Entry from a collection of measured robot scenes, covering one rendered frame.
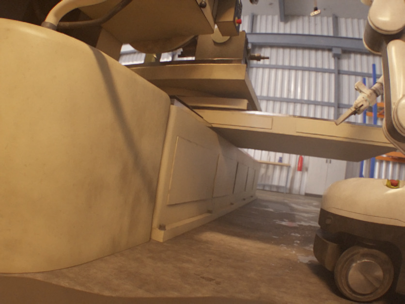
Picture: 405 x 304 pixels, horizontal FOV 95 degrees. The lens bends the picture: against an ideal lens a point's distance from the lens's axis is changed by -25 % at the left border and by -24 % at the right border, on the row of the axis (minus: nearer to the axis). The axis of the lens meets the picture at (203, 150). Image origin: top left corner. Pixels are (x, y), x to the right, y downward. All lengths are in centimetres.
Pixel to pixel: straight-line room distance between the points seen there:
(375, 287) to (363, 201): 25
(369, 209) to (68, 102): 82
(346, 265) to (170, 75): 135
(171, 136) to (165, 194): 24
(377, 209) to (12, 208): 90
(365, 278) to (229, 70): 118
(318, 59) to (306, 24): 168
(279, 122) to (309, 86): 755
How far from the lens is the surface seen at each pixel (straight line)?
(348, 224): 75
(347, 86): 918
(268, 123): 143
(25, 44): 64
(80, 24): 105
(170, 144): 100
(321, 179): 769
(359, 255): 75
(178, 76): 151
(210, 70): 144
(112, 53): 161
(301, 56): 946
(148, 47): 153
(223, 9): 139
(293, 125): 143
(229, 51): 153
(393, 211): 72
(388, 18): 112
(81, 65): 64
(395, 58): 107
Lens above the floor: 32
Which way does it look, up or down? 5 degrees up
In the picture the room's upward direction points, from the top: 9 degrees clockwise
